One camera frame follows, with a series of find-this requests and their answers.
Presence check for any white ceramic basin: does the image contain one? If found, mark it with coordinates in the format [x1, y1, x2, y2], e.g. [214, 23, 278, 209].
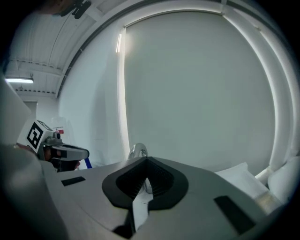
[267, 156, 300, 204]

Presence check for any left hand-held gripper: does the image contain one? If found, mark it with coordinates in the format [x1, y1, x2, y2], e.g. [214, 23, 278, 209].
[16, 119, 90, 173]

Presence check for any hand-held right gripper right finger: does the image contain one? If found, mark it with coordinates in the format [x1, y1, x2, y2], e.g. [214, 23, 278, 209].
[131, 156, 275, 240]

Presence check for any white sink vanity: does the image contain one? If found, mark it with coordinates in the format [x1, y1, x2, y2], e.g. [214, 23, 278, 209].
[78, 161, 270, 233]

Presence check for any black head-worn camera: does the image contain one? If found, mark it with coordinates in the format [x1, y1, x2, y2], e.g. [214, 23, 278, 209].
[60, 0, 92, 19]

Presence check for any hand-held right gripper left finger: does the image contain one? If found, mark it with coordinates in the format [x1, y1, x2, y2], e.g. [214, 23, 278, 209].
[56, 156, 148, 240]

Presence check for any person's left forearm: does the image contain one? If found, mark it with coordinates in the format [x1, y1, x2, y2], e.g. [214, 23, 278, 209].
[13, 142, 32, 152]

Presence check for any wide grey roller blind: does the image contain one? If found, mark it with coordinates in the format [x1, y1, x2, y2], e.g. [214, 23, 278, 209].
[123, 10, 276, 174]

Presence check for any person's left hand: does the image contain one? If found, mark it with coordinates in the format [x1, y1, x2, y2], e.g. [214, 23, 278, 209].
[43, 147, 54, 162]

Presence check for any chrome faucet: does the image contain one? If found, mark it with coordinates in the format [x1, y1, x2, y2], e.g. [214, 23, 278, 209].
[127, 142, 153, 195]

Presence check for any person's head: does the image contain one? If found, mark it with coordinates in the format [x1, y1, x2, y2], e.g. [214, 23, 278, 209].
[44, 0, 68, 16]

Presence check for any ceiling tube light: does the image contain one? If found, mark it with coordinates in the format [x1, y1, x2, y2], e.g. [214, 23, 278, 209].
[4, 77, 34, 84]

